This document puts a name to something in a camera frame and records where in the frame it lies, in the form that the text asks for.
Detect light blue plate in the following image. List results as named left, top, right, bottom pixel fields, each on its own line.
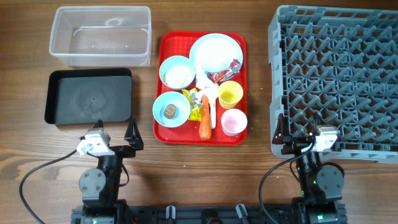
left=189, top=33, right=244, bottom=72

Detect yellow cup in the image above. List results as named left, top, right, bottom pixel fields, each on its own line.
left=218, top=81, right=244, bottom=109

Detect pink cup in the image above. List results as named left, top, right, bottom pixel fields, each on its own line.
left=221, top=108, right=248, bottom=136

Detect white plastic spoon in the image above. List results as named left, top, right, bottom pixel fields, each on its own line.
left=203, top=83, right=219, bottom=129

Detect orange carrot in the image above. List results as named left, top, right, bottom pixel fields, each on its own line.
left=199, top=95, right=211, bottom=140

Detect red serving tray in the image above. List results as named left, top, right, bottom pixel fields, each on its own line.
left=153, top=30, right=248, bottom=146

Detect light blue bowl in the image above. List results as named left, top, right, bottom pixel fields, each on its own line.
left=152, top=91, right=190, bottom=128

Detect clear plastic bin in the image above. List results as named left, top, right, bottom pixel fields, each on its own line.
left=49, top=6, right=152, bottom=67

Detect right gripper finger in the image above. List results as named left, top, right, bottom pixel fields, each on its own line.
left=312, top=113, right=325, bottom=128
left=272, top=113, right=291, bottom=145

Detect grey dishwasher rack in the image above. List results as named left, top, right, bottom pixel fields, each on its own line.
left=268, top=5, right=397, bottom=164

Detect black plastic tray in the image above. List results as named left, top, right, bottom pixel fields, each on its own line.
left=44, top=68, right=132, bottom=125

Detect red foil wrapper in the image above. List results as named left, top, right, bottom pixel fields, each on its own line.
left=207, top=59, right=241, bottom=83

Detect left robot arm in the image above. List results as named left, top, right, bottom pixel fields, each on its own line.
left=71, top=118, right=144, bottom=224

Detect brown round food piece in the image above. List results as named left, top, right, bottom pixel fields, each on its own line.
left=164, top=104, right=177, bottom=119

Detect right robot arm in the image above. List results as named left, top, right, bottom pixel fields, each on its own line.
left=272, top=114, right=348, bottom=224

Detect green bowl with rice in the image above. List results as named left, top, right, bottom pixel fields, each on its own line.
left=159, top=55, right=196, bottom=90

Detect left black cable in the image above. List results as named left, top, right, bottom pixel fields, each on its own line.
left=19, top=149, right=78, bottom=224

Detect white tissue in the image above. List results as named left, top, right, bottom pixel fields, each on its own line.
left=195, top=68, right=219, bottom=96

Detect yellow foil wrapper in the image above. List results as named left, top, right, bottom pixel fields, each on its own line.
left=182, top=88, right=202, bottom=121

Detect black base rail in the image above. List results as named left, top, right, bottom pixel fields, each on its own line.
left=71, top=204, right=348, bottom=224

